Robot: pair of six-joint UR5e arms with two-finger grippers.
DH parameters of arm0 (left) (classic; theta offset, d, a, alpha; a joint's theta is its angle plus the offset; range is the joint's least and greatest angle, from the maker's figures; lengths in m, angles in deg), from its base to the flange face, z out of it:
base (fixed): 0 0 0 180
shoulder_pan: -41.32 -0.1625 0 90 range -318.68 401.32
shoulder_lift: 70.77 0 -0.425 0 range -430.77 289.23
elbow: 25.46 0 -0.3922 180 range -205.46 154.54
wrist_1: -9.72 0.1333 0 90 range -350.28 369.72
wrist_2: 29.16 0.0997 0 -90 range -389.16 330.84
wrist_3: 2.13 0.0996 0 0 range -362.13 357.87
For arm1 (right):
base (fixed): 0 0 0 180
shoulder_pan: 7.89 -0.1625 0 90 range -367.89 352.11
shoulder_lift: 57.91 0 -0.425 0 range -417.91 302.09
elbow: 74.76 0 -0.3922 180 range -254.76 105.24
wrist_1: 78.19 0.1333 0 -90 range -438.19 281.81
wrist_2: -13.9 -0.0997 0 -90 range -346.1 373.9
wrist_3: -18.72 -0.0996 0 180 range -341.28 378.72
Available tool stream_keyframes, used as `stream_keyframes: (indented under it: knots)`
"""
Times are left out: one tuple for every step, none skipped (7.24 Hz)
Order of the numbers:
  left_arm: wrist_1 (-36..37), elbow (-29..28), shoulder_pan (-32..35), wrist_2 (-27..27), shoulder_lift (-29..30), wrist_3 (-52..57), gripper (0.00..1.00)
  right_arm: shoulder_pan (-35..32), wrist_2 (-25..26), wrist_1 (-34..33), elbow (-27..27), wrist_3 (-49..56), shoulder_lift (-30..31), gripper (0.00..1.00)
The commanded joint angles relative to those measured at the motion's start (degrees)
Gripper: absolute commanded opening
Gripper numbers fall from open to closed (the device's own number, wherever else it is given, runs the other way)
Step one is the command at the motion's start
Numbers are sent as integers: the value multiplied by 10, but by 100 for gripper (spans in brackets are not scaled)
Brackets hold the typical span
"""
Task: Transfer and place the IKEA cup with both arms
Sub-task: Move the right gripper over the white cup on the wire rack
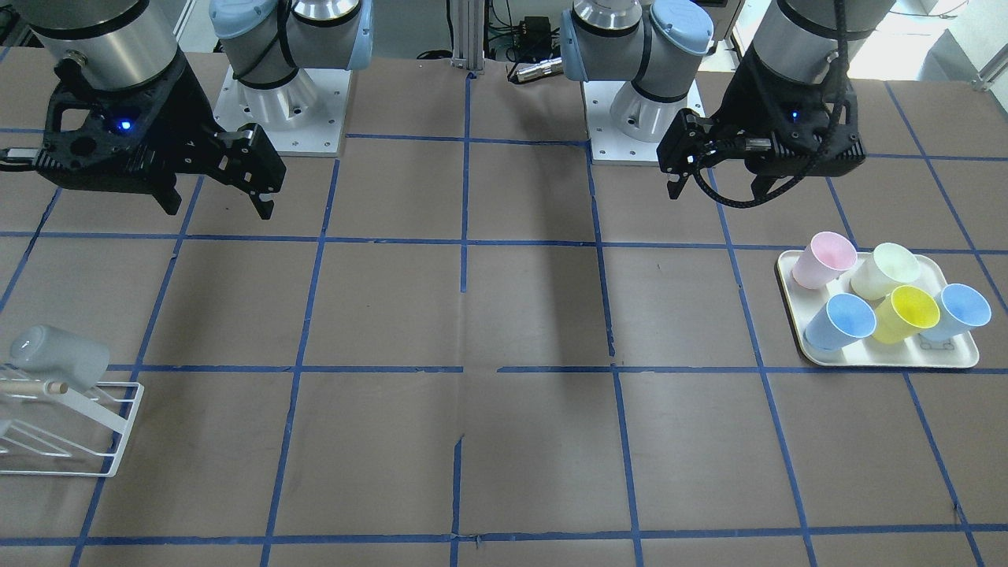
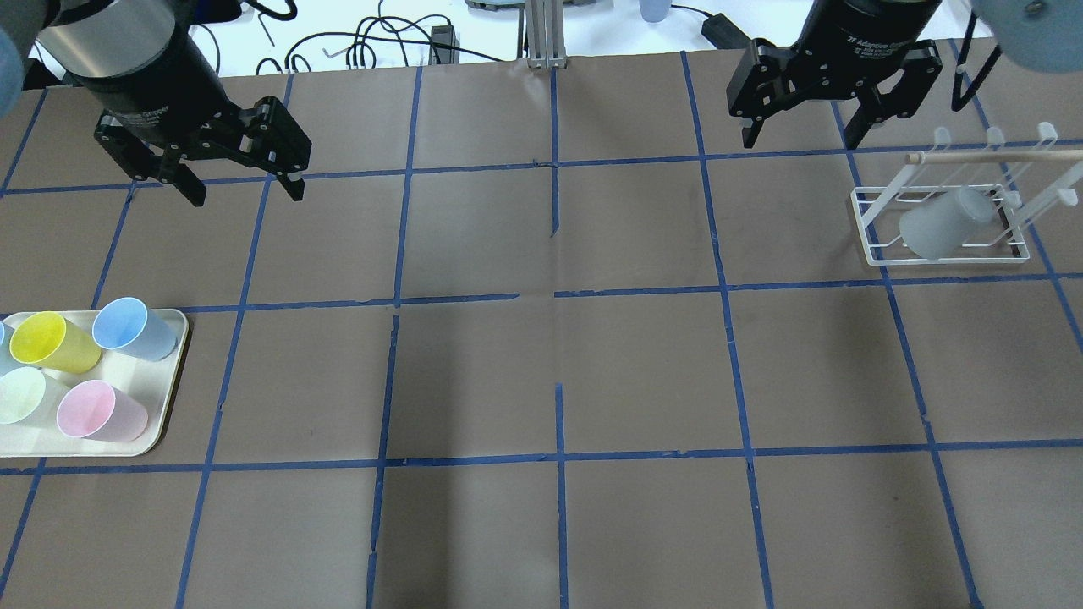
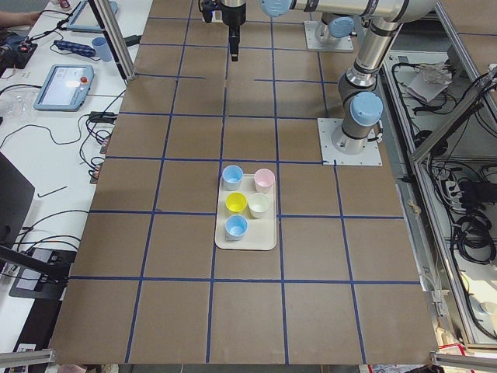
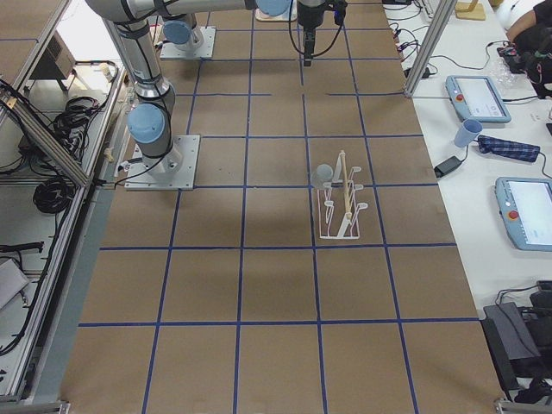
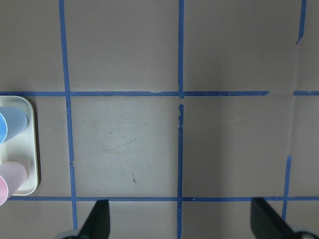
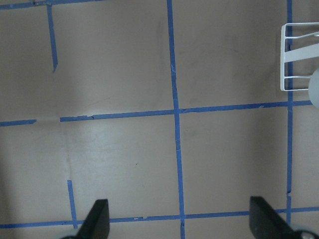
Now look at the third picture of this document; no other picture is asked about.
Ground blue checkered umbrella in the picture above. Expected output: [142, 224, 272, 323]
[53, 40, 96, 58]

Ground blue plastic cup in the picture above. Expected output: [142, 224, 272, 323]
[224, 214, 249, 241]
[221, 165, 244, 191]

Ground teach pendant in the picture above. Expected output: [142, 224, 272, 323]
[33, 64, 95, 112]
[67, 1, 102, 33]

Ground blue cup on desk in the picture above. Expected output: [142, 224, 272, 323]
[92, 37, 113, 62]

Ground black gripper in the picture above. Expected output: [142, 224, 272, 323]
[219, 0, 246, 61]

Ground near teach pendant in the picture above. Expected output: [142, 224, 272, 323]
[33, 64, 95, 112]

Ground pink plastic cup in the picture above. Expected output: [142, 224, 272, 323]
[254, 168, 276, 193]

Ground person at desk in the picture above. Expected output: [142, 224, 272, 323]
[0, 11, 41, 30]

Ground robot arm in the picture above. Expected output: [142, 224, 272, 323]
[259, 0, 436, 155]
[315, 12, 354, 48]

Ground far teach pendant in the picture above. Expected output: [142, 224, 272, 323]
[67, 1, 102, 33]

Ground aluminium frame post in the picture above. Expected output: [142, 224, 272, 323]
[89, 0, 136, 82]

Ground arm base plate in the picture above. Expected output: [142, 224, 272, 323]
[317, 118, 383, 166]
[304, 21, 354, 53]

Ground pale green plastic cup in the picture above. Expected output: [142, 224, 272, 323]
[248, 193, 270, 218]

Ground yellow plastic cup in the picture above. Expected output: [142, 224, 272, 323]
[224, 192, 248, 214]

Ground cream plastic tray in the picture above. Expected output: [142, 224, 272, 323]
[214, 174, 277, 251]

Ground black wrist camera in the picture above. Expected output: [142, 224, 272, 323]
[198, 0, 218, 23]

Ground black power adapter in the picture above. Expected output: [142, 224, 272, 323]
[124, 35, 142, 47]

